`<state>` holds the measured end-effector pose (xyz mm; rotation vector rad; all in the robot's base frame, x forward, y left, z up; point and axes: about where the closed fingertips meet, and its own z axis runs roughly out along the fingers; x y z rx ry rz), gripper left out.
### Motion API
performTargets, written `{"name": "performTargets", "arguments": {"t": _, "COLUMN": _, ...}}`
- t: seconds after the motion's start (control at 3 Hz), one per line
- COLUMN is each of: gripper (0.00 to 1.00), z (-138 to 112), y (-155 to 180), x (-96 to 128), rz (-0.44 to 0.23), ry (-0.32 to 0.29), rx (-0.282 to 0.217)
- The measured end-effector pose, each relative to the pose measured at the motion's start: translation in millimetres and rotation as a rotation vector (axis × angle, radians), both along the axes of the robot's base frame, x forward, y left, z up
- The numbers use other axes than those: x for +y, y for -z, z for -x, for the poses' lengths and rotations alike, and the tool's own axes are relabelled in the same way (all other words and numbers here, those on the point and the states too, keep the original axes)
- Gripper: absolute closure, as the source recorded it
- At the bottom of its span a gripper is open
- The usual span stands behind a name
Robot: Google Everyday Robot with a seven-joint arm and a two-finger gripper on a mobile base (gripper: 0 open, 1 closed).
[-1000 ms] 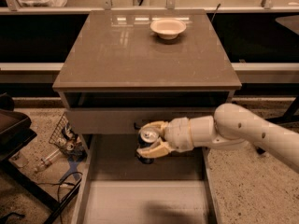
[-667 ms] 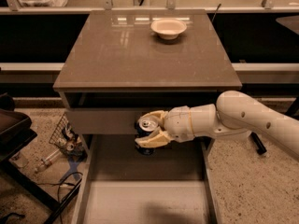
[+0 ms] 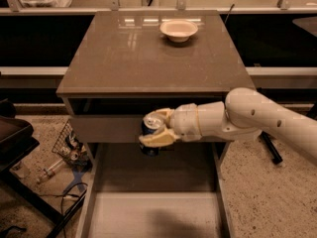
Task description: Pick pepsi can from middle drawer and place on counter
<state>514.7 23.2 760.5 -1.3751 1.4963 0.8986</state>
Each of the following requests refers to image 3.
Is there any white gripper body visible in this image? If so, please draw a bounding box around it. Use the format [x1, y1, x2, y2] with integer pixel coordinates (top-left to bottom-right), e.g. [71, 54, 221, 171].
[169, 103, 201, 142]

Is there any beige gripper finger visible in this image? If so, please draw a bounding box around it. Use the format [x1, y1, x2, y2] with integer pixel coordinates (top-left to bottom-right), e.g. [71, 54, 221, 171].
[139, 128, 179, 148]
[154, 108, 174, 127]

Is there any pepsi soda can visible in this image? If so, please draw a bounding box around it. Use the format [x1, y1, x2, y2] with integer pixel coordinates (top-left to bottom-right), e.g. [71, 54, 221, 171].
[140, 113, 164, 157]

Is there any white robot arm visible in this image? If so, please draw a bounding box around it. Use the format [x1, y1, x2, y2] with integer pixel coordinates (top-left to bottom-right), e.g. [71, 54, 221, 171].
[139, 88, 317, 163]

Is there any open middle drawer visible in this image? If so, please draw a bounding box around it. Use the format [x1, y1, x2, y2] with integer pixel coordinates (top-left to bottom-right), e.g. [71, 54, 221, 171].
[75, 143, 236, 238]

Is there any grey cabinet with counter top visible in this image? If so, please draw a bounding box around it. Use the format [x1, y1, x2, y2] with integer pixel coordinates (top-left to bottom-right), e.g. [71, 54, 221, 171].
[56, 10, 254, 157]

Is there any top drawer front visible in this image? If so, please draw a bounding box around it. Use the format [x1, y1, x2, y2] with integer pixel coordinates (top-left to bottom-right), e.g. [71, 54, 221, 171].
[69, 115, 143, 143]

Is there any white paper bowl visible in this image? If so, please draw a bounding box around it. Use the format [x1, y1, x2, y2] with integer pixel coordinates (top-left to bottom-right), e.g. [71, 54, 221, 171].
[159, 20, 198, 43]

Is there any blue tape cross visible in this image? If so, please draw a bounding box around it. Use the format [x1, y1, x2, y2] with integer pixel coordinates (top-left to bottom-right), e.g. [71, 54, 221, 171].
[62, 168, 87, 194]

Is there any clear plastic bottle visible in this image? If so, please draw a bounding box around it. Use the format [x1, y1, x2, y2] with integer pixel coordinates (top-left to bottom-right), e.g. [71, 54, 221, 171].
[37, 159, 65, 184]

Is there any black chair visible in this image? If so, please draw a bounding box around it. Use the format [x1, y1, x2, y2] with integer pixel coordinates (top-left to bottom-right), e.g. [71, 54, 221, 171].
[0, 97, 87, 238]

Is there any wire basket with items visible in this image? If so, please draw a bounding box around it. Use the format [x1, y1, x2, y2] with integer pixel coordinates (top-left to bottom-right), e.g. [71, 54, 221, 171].
[52, 121, 91, 167]

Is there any black floor cable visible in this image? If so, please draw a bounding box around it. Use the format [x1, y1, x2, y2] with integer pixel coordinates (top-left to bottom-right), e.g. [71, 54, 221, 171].
[38, 181, 89, 238]

